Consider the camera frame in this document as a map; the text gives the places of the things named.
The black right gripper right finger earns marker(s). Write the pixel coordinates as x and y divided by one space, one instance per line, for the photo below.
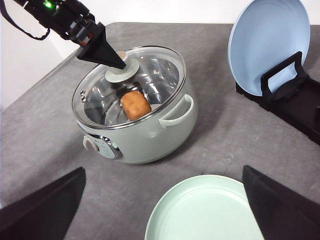
282 213

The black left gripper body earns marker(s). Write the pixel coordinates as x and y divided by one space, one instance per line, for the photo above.
69 18

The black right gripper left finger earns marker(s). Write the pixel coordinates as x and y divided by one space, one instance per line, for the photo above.
45 213

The glass pot lid green knob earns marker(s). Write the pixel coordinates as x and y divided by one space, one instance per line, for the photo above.
110 96

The brown potato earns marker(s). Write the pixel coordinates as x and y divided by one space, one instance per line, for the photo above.
135 105

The green plate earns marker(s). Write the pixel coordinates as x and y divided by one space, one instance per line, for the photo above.
213 207

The green electric steamer pot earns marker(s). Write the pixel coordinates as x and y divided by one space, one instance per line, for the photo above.
151 139

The black plate rack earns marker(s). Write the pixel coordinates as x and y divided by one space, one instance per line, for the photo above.
297 99

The blue plate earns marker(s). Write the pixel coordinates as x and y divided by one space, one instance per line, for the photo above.
266 34

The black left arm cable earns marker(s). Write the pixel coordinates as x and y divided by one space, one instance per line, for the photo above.
6 14

